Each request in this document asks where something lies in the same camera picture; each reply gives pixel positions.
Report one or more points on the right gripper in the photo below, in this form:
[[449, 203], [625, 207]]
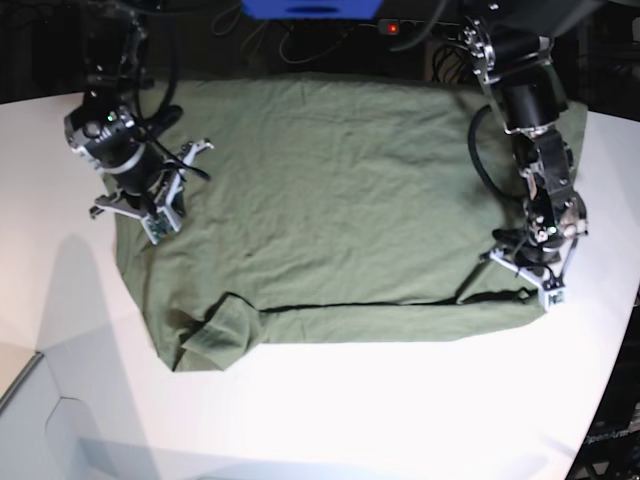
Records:
[[149, 188]]

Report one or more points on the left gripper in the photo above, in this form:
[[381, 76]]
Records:
[[541, 265]]

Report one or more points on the green t-shirt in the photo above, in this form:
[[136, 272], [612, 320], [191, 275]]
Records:
[[338, 209]]

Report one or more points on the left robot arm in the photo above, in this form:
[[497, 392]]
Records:
[[509, 44]]

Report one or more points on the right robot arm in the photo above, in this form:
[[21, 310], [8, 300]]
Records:
[[109, 130]]

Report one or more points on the black power strip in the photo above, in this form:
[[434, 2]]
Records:
[[406, 27]]

